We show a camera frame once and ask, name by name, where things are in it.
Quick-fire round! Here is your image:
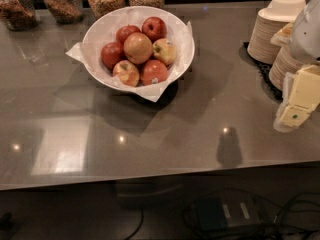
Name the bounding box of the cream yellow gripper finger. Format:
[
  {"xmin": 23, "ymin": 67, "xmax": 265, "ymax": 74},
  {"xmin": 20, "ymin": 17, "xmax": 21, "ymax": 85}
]
[{"xmin": 279, "ymin": 65, "xmax": 320, "ymax": 128}]

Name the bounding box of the large yellow-red apple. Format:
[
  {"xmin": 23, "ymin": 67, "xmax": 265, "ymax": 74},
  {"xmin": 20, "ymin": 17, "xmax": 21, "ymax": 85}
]
[{"xmin": 124, "ymin": 32, "xmax": 153, "ymax": 64}]

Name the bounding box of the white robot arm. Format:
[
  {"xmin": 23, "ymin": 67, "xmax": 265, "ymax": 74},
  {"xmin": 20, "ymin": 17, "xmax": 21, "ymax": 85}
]
[{"xmin": 276, "ymin": 0, "xmax": 320, "ymax": 128}]

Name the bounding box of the yellow apple right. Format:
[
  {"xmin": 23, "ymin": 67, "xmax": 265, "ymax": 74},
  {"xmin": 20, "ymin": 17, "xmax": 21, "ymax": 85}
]
[{"xmin": 153, "ymin": 38, "xmax": 177, "ymax": 66}]

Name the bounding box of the red apple front right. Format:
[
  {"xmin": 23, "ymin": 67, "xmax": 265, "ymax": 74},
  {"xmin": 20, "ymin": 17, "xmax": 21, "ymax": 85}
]
[{"xmin": 140, "ymin": 60, "xmax": 168, "ymax": 86}]

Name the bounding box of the dark red apple back right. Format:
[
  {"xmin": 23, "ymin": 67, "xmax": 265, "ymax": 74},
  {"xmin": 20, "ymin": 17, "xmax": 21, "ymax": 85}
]
[{"xmin": 142, "ymin": 17, "xmax": 167, "ymax": 42}]

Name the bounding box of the dark red apple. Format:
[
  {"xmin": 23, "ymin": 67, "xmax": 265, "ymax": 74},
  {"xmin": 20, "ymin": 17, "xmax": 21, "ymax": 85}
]
[
  {"xmin": 100, "ymin": 42, "xmax": 125, "ymax": 70},
  {"xmin": 116, "ymin": 25, "xmax": 140, "ymax": 44},
  {"xmin": 142, "ymin": 17, "xmax": 167, "ymax": 42}
]

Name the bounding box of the yellow-red apple front left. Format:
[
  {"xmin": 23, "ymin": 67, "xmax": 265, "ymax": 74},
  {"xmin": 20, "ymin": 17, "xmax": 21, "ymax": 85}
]
[{"xmin": 113, "ymin": 60, "xmax": 140, "ymax": 87}]

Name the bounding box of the dark red apple back left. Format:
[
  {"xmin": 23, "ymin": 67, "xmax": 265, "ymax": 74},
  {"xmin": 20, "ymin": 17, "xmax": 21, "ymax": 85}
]
[{"xmin": 116, "ymin": 25, "xmax": 140, "ymax": 44}]

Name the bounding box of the white bowl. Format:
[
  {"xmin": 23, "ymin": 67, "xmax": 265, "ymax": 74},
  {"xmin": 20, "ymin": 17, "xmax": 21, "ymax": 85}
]
[{"xmin": 81, "ymin": 5, "xmax": 196, "ymax": 93}]

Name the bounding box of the black rubber mat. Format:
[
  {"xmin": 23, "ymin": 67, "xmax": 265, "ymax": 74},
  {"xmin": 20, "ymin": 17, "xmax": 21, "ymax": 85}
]
[{"xmin": 247, "ymin": 52, "xmax": 283, "ymax": 102}]

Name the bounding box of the back stack of paper bowls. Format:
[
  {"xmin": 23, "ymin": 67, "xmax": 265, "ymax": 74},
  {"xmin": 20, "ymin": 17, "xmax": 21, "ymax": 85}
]
[{"xmin": 247, "ymin": 0, "xmax": 306, "ymax": 64}]

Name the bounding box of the black power box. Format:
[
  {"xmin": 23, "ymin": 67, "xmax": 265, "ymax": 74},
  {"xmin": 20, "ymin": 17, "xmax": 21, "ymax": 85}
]
[{"xmin": 195, "ymin": 193, "xmax": 270, "ymax": 233}]

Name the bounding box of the white paper liner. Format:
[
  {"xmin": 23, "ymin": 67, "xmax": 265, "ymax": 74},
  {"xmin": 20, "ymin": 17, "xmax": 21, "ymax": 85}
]
[{"xmin": 65, "ymin": 7, "xmax": 195, "ymax": 103}]

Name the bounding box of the glass jar with label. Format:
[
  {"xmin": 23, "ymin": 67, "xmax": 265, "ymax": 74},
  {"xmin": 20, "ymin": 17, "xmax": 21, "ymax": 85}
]
[{"xmin": 43, "ymin": 0, "xmax": 83, "ymax": 24}]

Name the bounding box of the glass jar far left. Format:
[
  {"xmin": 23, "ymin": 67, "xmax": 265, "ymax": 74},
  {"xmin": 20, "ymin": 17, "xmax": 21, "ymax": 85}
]
[{"xmin": 0, "ymin": 0, "xmax": 37, "ymax": 31}]

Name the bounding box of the black cable bundle right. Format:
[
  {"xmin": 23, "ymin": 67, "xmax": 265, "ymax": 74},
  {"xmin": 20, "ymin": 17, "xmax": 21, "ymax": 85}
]
[{"xmin": 181, "ymin": 187, "xmax": 320, "ymax": 240}]

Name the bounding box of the black cable on floor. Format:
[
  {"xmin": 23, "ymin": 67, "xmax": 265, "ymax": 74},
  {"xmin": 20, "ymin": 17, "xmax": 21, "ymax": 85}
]
[{"xmin": 123, "ymin": 208, "xmax": 145, "ymax": 240}]

